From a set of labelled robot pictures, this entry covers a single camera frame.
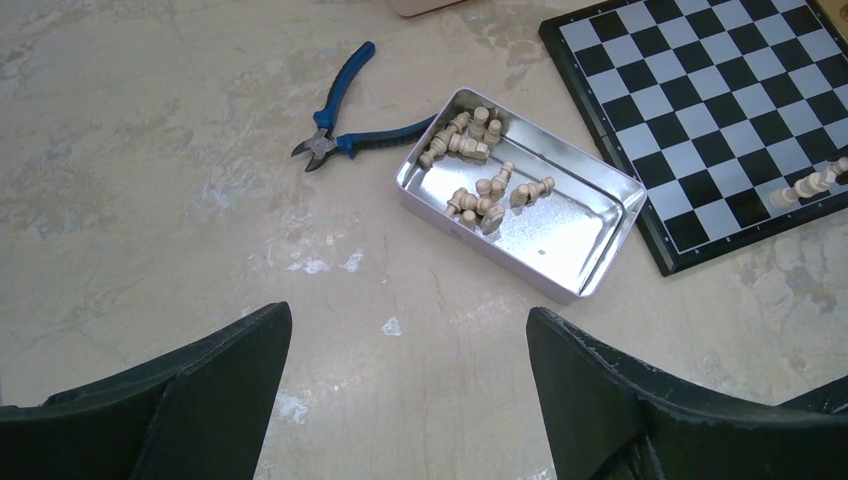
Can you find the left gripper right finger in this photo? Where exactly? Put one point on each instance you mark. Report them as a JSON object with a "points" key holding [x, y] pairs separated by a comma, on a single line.
{"points": [[609, 415]]}

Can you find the silver pink metal tin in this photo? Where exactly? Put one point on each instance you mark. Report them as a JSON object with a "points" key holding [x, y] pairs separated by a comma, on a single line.
{"points": [[541, 208]]}

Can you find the black white chess board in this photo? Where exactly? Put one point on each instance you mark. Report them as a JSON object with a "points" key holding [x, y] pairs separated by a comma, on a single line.
{"points": [[712, 106]]}

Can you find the light wooden chess pieces pile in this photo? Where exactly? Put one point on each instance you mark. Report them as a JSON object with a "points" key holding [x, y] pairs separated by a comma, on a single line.
{"points": [[471, 137]]}

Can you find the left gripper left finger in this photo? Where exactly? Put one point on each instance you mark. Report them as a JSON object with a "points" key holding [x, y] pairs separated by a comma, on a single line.
{"points": [[198, 412]]}

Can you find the light wooden chess piece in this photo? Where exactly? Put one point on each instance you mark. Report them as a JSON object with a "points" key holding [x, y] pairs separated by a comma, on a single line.
{"points": [[809, 186]]}

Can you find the pink plastic storage box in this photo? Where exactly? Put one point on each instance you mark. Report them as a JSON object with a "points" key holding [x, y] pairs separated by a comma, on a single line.
{"points": [[411, 8]]}

